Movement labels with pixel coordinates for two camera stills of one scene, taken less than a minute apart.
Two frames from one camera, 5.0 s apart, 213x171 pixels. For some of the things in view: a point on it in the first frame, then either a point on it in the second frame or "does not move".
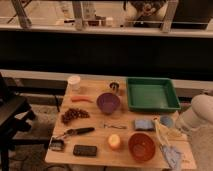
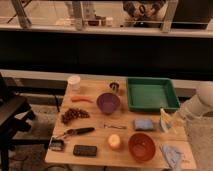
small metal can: (114, 86) does not move
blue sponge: (144, 125) does not move
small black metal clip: (57, 144) does not move
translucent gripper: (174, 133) to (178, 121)
